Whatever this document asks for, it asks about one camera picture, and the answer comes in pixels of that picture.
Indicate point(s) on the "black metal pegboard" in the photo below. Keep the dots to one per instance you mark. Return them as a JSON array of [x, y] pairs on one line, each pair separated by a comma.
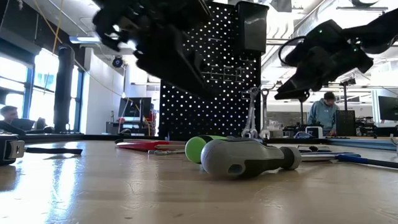
[[217, 118]]

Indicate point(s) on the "person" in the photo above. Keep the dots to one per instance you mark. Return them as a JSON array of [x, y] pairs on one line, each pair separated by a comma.
[[323, 113], [8, 113]]

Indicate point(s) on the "black ceiling camera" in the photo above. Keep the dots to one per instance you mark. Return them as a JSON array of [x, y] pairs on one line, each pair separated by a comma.
[[117, 61]]

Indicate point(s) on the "black upright post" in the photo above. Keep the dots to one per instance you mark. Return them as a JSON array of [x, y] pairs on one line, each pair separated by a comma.
[[63, 93]]

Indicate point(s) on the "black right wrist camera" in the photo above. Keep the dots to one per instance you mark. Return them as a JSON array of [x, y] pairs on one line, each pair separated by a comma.
[[317, 40]]

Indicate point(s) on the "black pegboard bin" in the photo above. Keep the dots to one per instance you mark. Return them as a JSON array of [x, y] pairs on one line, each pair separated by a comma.
[[252, 28]]

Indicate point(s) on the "black bag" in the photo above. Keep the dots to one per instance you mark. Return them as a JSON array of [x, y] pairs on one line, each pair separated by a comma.
[[28, 124]]

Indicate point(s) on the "white container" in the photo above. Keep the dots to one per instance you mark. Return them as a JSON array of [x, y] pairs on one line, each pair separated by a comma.
[[314, 132]]

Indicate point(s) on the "black ceiling track light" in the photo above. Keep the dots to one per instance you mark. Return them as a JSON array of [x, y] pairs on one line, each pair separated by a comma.
[[348, 81]]

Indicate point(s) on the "grey black screwdriver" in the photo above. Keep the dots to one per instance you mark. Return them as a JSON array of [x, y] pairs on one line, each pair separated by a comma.
[[245, 157]]

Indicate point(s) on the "metal screwdriver holder rack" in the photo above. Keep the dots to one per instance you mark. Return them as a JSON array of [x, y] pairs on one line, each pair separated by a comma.
[[230, 73]]

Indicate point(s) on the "black perforated computer tower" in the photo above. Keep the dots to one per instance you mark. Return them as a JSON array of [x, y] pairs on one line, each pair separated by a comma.
[[345, 123]]

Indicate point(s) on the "black tape measure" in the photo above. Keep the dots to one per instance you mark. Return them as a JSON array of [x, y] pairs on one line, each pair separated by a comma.
[[9, 151]]

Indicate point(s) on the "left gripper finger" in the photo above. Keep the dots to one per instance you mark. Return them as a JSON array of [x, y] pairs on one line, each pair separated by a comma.
[[192, 81]]

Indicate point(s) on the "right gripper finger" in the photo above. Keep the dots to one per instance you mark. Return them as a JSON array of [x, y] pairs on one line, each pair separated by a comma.
[[298, 84]]

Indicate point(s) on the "black computer monitor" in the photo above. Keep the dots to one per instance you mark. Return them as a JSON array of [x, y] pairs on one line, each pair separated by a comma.
[[388, 107], [133, 107]]

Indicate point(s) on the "green black screwdriver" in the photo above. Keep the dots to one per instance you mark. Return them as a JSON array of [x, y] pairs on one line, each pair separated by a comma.
[[194, 149]]

